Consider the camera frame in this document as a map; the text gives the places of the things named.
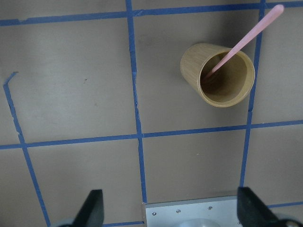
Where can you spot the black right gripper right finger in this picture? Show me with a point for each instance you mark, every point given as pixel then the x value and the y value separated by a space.
pixel 252 212

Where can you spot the bamboo cylinder holder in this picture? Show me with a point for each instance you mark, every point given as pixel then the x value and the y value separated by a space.
pixel 227 86

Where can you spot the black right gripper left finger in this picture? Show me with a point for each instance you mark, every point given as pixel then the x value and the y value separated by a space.
pixel 91 213

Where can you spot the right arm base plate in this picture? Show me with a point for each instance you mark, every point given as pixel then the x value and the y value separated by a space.
pixel 210 212

